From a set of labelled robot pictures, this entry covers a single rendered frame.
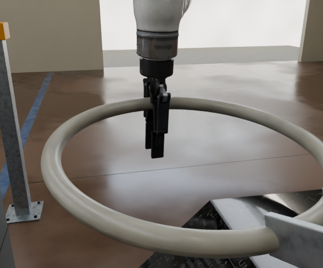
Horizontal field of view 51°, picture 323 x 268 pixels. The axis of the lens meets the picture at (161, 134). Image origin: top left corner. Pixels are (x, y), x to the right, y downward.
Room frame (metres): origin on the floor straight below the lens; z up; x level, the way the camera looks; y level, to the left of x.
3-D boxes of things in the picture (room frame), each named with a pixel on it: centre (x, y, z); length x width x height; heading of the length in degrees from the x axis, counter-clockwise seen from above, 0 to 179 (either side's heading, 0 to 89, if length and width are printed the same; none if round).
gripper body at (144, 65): (0.75, 0.01, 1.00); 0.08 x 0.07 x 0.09; 18
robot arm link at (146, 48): (0.75, 0.01, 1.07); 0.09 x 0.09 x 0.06
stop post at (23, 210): (1.71, 0.82, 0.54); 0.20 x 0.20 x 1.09; 12
